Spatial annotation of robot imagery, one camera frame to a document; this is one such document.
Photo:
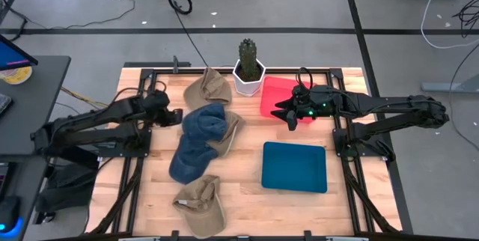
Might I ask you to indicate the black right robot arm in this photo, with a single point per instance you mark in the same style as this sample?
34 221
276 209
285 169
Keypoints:
393 108

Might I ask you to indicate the red plastic tray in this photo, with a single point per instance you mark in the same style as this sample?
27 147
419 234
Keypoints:
273 91

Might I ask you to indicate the teal plastic tray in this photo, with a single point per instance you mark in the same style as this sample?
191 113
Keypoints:
293 166

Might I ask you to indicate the black table clamp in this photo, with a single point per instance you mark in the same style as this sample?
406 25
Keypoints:
308 235
175 63
174 235

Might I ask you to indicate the green cactus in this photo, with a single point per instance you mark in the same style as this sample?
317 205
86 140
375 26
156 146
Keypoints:
248 57

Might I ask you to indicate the grey table leg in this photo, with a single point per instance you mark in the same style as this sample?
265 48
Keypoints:
449 87

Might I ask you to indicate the black desk foot bar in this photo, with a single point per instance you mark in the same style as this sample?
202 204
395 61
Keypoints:
80 158

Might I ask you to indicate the computer monitor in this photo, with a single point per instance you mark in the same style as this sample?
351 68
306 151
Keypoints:
11 55

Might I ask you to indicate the dark keyboard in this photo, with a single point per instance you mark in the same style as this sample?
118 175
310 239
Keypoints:
4 104

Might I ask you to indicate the black flat bar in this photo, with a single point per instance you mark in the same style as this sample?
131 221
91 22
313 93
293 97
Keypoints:
149 64

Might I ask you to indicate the black metal table frame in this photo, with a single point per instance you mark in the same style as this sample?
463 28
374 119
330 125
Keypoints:
164 72

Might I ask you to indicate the black bag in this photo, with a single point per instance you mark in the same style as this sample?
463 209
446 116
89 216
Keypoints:
67 188

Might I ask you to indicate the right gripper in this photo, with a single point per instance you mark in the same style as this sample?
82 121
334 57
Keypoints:
318 102

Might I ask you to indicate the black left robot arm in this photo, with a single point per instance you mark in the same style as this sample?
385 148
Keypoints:
93 117

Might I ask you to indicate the yellow round disc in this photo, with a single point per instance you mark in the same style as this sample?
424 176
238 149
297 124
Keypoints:
16 76

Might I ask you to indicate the black desk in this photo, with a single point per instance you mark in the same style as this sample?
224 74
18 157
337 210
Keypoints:
33 95

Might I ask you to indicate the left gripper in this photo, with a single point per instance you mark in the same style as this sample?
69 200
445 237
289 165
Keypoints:
161 108

